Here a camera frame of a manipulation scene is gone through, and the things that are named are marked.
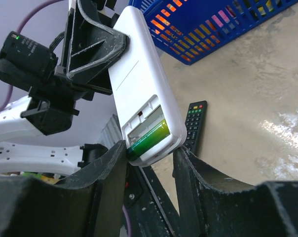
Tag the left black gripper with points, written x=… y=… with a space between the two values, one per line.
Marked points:
x=90 y=47

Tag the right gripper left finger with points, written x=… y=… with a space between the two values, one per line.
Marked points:
x=87 y=203

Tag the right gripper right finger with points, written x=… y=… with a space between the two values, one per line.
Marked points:
x=211 y=204

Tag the green battery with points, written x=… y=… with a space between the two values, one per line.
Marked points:
x=149 y=140

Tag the small white remote control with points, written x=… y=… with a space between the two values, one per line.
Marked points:
x=142 y=94

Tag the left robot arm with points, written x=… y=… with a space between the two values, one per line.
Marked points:
x=48 y=108

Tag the black TV remote control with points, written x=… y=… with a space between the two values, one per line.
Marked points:
x=195 y=120

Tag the blue plastic shopping basket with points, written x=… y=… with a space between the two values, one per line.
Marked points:
x=189 y=30

